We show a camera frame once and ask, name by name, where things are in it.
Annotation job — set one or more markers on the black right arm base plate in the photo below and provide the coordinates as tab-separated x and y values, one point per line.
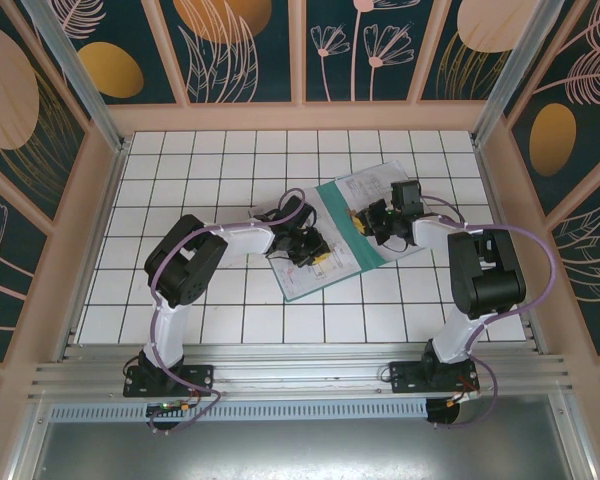
405	377

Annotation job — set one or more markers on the green paper folder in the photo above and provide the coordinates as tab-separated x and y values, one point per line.
352	225

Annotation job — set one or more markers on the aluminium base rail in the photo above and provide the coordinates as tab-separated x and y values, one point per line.
300	370

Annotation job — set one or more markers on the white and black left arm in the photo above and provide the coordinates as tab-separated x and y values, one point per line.
167	330

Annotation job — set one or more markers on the grey metal sheet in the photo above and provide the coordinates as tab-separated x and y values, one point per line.
300	450

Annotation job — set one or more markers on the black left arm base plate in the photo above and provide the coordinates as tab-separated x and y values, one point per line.
200	380

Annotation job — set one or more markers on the aluminium corner post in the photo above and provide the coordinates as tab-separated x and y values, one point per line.
80	80
520	65

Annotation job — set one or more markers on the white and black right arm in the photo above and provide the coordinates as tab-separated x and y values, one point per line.
485	280

